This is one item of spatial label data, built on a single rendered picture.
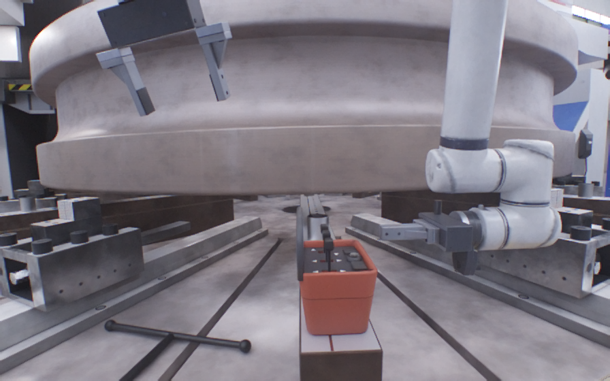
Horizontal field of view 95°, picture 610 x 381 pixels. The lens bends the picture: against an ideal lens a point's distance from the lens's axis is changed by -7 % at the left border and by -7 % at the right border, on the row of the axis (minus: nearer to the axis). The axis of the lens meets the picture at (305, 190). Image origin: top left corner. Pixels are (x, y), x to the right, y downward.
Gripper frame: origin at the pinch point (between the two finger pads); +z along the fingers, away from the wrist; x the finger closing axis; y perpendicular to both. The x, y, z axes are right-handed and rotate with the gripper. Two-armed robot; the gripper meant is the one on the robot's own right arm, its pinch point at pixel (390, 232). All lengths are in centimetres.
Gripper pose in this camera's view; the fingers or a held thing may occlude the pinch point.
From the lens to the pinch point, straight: 62.2
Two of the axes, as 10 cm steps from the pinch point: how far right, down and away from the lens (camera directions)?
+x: 0.2, 1.2, -9.9
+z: -10.0, 0.3, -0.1
